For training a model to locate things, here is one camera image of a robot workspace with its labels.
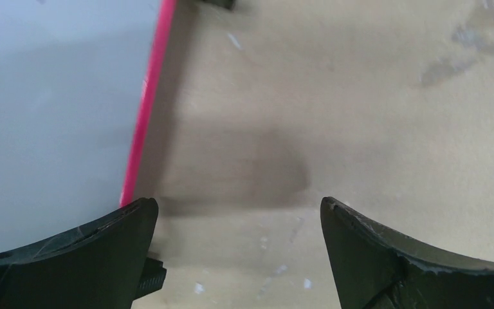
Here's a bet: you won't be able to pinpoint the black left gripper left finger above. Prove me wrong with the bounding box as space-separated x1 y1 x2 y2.
0 198 159 308

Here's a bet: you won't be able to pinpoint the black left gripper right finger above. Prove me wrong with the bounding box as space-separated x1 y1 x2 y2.
320 197 494 308

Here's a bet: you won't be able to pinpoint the pink framed whiteboard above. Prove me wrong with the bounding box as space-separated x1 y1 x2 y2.
0 1 176 252

